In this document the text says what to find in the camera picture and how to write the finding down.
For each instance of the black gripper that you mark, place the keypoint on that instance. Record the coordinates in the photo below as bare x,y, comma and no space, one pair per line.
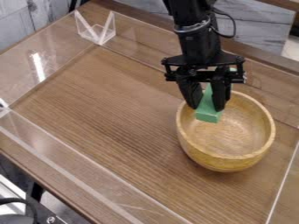
202,53

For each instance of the green rectangular block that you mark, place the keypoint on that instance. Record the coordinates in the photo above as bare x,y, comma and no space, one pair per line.
206,112

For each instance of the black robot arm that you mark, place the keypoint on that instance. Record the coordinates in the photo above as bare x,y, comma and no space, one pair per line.
189,12

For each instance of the brown wooden bowl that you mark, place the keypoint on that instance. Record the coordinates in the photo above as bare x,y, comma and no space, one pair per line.
236,143

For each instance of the clear acrylic corner bracket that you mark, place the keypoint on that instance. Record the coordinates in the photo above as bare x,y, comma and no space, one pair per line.
99,34

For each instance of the black table leg bracket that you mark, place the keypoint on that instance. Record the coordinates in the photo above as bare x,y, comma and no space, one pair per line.
46,215

